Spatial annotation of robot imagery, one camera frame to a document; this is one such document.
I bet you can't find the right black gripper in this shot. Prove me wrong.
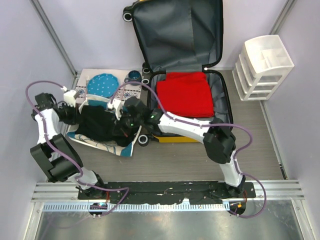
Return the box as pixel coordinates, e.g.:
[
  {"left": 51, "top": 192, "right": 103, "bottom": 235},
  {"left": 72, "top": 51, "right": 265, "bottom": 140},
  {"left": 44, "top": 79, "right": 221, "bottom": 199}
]
[{"left": 112, "top": 108, "right": 143, "bottom": 137}]

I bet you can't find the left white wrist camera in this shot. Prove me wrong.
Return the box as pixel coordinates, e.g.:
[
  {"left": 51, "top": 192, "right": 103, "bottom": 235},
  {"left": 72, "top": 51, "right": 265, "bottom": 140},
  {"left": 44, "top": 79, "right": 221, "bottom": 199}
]
[{"left": 61, "top": 86, "right": 80, "bottom": 108}]

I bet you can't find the red item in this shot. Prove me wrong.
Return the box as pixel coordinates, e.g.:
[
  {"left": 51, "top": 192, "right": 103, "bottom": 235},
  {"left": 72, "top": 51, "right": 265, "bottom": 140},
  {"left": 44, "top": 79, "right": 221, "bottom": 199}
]
[{"left": 156, "top": 72, "right": 214, "bottom": 118}]

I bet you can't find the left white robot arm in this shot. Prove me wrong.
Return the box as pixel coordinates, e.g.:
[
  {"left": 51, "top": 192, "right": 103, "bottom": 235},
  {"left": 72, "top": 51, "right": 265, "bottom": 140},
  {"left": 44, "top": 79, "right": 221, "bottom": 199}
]
[{"left": 30, "top": 93, "right": 107, "bottom": 200}]

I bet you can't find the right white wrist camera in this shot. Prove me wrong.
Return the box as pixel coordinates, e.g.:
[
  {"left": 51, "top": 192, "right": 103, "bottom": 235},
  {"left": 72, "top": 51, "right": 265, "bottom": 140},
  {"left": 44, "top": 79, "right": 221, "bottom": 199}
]
[{"left": 107, "top": 99, "right": 123, "bottom": 121}]

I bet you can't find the white plastic drawer organizer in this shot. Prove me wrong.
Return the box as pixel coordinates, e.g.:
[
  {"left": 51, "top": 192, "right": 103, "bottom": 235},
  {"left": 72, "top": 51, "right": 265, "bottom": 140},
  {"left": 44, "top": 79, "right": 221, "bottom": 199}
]
[{"left": 232, "top": 34, "right": 295, "bottom": 101}]

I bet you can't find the dark blue ceramic cup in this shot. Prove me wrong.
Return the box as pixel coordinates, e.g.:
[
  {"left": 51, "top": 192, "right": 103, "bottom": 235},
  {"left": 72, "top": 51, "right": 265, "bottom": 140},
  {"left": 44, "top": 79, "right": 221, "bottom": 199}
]
[{"left": 124, "top": 70, "right": 142, "bottom": 86}]

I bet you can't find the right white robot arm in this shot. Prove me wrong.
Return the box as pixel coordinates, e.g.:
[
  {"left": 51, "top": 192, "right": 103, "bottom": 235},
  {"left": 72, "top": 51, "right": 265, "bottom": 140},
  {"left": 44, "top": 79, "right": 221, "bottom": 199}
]
[{"left": 107, "top": 97, "right": 246, "bottom": 198}]

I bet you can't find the blue polka dot plate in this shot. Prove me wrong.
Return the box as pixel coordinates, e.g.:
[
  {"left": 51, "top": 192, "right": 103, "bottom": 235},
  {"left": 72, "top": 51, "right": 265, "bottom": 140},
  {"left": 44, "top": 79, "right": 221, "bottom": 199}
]
[{"left": 86, "top": 73, "right": 119, "bottom": 98}]

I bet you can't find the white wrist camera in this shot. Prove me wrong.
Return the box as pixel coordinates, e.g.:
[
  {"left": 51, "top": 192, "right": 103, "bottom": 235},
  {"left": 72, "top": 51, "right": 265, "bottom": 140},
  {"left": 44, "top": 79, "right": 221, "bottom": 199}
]
[
  {"left": 107, "top": 99, "right": 123, "bottom": 121},
  {"left": 61, "top": 86, "right": 80, "bottom": 108}
]

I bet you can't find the black garment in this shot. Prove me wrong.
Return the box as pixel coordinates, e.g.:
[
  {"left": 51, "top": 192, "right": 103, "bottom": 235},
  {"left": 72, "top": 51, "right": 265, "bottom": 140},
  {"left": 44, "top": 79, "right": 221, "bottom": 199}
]
[{"left": 75, "top": 105, "right": 139, "bottom": 147}]

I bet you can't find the yellow Pikachu hard suitcase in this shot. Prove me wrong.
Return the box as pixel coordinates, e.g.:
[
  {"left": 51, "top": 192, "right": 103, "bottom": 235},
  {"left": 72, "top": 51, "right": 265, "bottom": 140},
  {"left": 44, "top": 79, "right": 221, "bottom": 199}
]
[{"left": 121, "top": 0, "right": 235, "bottom": 147}]

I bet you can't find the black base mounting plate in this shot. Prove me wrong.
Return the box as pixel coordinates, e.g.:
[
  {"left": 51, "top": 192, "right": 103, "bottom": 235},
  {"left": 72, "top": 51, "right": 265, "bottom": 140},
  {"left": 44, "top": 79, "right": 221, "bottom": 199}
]
[{"left": 77, "top": 181, "right": 256, "bottom": 205}]

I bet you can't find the teal Doraemon towel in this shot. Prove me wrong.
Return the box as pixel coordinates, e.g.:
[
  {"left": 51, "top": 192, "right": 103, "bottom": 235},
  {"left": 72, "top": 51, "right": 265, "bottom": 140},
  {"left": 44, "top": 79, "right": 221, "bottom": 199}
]
[{"left": 66, "top": 94, "right": 142, "bottom": 157}]

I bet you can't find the patterned white placemat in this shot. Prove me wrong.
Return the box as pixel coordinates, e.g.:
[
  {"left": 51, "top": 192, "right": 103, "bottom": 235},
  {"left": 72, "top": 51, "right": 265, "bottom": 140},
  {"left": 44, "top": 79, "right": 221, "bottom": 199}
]
[{"left": 75, "top": 68, "right": 142, "bottom": 104}]

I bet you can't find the white slotted cable duct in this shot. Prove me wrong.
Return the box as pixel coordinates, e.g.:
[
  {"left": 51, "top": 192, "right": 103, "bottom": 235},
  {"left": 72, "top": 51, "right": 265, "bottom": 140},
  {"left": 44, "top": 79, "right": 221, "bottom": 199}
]
[{"left": 42, "top": 200, "right": 230, "bottom": 213}]

